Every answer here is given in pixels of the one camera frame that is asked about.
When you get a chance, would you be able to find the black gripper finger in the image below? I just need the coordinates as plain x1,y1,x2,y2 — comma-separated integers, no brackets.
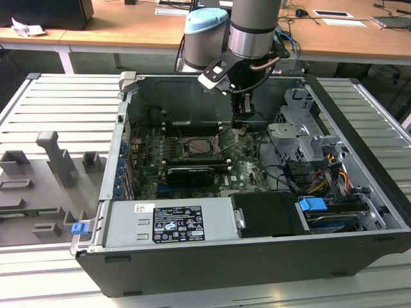
231,92,257,130

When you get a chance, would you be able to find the blue case latch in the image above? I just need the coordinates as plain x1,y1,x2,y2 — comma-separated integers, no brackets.
71,221,89,237

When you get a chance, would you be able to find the grey power supply with label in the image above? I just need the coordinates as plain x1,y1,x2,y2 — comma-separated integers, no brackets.
103,196,241,248

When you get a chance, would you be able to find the grey case latch handle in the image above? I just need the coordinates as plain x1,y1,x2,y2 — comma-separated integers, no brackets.
118,71,139,93

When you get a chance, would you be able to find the blue cable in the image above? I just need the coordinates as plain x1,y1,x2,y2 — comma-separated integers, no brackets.
275,27,302,62

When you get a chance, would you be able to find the black graphics card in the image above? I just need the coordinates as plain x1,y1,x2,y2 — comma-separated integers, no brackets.
166,166,215,187

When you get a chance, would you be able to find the grey laptop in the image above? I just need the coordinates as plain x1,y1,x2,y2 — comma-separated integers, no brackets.
371,13,411,32

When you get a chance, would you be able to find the CPU socket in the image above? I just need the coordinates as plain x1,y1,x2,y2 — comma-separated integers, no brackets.
179,136,224,160

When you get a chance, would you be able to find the wooden desk white frame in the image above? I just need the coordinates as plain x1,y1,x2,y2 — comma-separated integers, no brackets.
59,0,411,71
0,0,97,75

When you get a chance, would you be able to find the yellow red wire bundle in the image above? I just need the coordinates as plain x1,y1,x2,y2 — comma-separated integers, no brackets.
307,153,351,195

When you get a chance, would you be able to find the black RAM slot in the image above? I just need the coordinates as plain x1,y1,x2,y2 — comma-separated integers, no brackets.
162,121,223,130
164,161,233,170
164,156,232,164
162,126,225,136

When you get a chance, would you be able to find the silver metal drive cage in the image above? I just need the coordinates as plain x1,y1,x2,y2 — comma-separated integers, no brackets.
267,87,348,165

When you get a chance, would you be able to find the green RAM stick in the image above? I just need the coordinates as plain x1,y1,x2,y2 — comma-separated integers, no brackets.
0,207,61,217

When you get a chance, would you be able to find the black plastic shroud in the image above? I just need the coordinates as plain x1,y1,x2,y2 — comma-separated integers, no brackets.
231,191,311,239

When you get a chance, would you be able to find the green motherboard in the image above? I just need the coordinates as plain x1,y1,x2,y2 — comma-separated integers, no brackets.
128,123,270,200

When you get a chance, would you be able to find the white desk cable plate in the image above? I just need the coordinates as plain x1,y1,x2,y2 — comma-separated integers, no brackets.
312,9,350,18
154,7,190,17

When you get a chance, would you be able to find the black open PC case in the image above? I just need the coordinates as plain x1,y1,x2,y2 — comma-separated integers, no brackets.
74,71,411,298

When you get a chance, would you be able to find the crumpled white paper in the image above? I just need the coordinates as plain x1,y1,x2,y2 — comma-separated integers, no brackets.
10,17,46,37

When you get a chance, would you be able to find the grey parts rack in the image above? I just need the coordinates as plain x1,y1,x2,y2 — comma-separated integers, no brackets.
0,130,109,248

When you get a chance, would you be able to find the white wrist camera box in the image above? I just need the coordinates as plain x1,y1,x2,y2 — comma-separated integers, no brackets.
197,59,234,96

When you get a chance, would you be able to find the black internal cable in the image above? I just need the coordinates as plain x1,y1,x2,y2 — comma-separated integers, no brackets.
256,128,301,197

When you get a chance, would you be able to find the black computer box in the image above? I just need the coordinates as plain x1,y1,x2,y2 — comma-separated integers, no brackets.
0,0,94,30

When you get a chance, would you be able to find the white paper sheet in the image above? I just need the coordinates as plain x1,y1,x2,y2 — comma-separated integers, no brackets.
322,17,367,29

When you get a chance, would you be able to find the blue disk carrier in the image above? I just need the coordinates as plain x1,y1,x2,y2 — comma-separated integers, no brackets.
297,196,365,234

